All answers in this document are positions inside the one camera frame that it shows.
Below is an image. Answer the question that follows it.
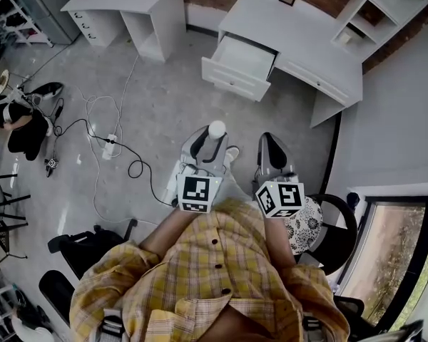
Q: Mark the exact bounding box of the person's left forearm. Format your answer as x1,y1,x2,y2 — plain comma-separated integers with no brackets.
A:
138,207,200,263

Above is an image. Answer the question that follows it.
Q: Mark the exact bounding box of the white cylindrical object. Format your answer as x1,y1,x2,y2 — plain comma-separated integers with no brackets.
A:
208,120,228,142

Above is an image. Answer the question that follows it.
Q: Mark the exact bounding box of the black white handheld device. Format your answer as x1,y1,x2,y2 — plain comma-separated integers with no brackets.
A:
24,81,64,102

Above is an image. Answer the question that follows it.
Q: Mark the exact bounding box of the cluttered white shelf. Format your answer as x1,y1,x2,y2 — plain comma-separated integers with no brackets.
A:
0,269,22,342

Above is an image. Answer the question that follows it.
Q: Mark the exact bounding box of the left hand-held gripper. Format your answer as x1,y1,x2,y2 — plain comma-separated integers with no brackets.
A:
176,126,231,214

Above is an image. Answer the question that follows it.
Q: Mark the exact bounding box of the person's right forearm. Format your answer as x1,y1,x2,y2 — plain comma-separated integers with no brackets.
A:
263,214,297,271

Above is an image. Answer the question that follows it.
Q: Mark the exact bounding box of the round wooden stool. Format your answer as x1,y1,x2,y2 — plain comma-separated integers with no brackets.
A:
0,68,11,98

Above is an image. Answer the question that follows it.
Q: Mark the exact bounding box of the black wall trim strip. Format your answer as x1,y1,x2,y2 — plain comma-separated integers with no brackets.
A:
320,111,343,201

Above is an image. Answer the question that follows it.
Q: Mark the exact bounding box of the grey harness buckle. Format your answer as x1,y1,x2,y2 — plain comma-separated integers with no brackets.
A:
302,313,322,335
102,308,125,338

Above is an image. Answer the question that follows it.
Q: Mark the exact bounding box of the grey cabinet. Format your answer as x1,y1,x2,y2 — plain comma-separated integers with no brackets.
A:
12,0,81,46

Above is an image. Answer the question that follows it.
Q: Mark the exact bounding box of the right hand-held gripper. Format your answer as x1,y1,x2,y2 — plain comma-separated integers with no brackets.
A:
254,132,306,219

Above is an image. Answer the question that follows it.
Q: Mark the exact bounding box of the yellow plaid shirt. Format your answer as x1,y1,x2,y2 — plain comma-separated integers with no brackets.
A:
69,197,350,342

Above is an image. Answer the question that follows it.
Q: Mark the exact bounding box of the white power strip with cables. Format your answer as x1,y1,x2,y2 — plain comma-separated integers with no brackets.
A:
73,53,154,226

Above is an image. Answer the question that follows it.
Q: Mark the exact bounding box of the black cable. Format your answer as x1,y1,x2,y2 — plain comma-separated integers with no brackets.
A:
51,97,178,207

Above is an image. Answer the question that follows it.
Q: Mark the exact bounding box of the dark woven chair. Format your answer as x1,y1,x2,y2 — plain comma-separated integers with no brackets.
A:
294,193,360,277

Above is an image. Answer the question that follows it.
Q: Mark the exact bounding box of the black metal chair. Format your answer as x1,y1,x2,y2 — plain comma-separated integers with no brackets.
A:
0,169,32,272

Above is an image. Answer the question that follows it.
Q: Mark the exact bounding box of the floral seat cushion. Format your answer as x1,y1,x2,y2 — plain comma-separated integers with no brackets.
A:
283,195,324,257

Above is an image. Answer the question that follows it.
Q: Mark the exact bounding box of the white metal rack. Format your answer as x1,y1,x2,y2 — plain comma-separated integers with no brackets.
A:
0,0,54,48

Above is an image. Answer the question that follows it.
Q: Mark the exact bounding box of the black office chair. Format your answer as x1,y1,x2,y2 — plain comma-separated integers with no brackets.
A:
39,218,139,329

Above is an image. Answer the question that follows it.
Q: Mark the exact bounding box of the black framed window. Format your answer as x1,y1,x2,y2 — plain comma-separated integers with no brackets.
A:
337,190,428,334

